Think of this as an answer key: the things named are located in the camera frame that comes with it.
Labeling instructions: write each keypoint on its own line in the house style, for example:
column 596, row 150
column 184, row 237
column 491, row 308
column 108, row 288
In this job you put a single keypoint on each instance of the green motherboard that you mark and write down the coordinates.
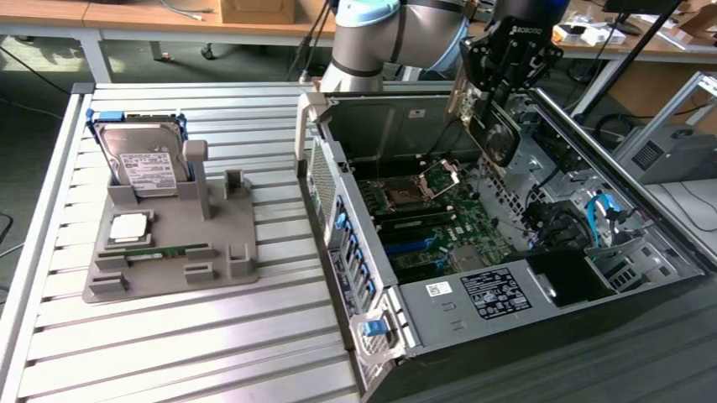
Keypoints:
column 475, row 226

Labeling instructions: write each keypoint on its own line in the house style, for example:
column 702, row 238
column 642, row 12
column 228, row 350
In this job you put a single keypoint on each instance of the graphics card with metal bracket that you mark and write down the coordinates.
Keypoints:
column 498, row 134

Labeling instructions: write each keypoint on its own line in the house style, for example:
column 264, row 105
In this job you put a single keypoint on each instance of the silver CPU chip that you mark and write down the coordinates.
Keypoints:
column 128, row 228

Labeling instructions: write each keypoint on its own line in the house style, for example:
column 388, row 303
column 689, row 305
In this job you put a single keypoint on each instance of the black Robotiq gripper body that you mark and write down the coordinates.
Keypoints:
column 526, row 17

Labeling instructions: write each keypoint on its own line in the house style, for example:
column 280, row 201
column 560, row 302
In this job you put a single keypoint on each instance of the chair caster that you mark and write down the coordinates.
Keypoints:
column 208, row 51

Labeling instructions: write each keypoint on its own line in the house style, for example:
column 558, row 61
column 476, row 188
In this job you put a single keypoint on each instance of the open grey PC case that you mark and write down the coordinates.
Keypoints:
column 352, row 126

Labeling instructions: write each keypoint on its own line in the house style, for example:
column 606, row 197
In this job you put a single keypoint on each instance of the black monitor stand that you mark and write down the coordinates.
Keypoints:
column 638, row 5

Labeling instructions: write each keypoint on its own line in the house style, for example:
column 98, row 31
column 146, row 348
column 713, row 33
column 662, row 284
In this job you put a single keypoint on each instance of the wooden desk grey frame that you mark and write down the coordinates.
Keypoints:
column 666, row 49
column 112, row 12

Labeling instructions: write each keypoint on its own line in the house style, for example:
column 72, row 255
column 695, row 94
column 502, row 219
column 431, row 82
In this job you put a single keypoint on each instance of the green RAM stick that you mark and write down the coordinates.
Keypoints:
column 168, row 252

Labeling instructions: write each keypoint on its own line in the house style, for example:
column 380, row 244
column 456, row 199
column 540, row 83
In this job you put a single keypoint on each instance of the CPU socket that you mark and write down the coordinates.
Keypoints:
column 400, row 195

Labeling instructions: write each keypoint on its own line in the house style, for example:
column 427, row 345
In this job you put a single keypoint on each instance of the aluminium profile frame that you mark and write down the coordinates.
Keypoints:
column 706, row 80

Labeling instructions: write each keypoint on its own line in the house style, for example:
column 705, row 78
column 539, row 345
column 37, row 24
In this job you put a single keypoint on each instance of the orange white small box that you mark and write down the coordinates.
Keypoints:
column 571, row 32

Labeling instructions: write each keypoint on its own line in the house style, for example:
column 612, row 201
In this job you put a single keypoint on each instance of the brown cardboard box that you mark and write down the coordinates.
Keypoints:
column 699, row 25
column 257, row 10

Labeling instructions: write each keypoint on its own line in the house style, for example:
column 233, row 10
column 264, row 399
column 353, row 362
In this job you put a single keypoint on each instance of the perforated metal drive cage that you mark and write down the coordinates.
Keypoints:
column 503, row 197

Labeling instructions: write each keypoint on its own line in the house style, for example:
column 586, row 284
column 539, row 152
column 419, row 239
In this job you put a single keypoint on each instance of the grey computer tower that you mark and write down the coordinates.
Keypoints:
column 676, row 159

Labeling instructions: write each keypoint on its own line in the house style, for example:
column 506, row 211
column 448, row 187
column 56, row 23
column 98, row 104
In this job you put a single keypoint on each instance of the hard disk in blue frame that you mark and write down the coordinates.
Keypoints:
column 145, row 159

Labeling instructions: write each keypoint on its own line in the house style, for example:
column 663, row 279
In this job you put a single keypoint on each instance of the grey chipset heatsink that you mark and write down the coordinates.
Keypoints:
column 467, row 258

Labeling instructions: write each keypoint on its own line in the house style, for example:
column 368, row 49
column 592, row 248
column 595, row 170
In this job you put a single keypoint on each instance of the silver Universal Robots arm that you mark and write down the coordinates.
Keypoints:
column 363, row 42

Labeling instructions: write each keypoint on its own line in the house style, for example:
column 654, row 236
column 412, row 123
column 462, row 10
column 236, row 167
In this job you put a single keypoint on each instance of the blue case latch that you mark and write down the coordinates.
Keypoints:
column 372, row 328

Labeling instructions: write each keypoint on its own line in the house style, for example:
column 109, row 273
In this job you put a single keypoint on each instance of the grey disk bay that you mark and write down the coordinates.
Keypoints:
column 632, row 268

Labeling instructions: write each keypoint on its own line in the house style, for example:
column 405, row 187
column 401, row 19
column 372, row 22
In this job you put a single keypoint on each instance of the grey power supply unit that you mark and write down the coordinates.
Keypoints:
column 431, row 315

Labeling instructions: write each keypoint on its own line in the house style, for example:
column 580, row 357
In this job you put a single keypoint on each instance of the black tripod pole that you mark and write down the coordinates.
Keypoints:
column 631, row 59

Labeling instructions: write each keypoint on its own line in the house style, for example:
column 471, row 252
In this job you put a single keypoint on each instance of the metal socket cover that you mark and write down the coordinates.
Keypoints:
column 441, row 178

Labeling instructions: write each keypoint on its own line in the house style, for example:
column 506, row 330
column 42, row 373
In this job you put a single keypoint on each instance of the grey plastic parts rack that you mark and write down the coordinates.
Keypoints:
column 161, row 235

